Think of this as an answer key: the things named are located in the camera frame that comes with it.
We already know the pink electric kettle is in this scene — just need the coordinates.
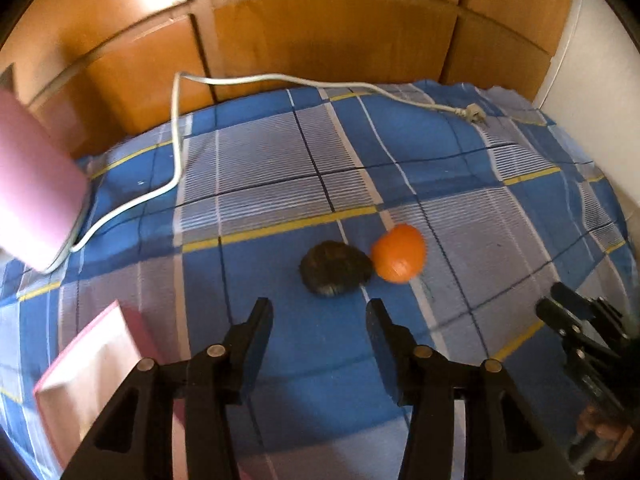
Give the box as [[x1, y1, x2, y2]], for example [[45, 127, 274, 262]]
[[0, 91, 92, 273]]

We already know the dark round avocado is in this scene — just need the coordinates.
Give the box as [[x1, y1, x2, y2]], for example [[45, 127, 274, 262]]
[[300, 241, 373, 297]]

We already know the blue plaid cloth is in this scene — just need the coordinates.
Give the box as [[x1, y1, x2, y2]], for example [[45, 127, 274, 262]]
[[0, 79, 633, 480]]

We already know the large orange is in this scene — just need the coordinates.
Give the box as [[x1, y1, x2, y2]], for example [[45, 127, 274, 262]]
[[371, 224, 427, 283]]

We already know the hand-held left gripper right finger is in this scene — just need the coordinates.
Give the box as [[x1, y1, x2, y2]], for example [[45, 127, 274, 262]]
[[365, 298, 571, 480]]

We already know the white power cable with plug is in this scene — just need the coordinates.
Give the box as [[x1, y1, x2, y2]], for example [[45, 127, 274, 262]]
[[45, 72, 487, 277]]

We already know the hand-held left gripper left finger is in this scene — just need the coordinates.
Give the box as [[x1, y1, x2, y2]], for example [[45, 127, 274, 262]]
[[62, 297, 275, 480]]

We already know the person's right hand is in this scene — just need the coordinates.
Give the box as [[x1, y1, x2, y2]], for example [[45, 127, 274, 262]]
[[576, 404, 628, 442]]

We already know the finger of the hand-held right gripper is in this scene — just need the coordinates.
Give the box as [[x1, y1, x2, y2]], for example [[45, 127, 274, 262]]
[[550, 282, 598, 313], [535, 298, 581, 343]]

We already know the wooden wardrobe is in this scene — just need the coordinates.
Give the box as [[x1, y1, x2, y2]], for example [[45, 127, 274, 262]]
[[0, 0, 576, 161]]

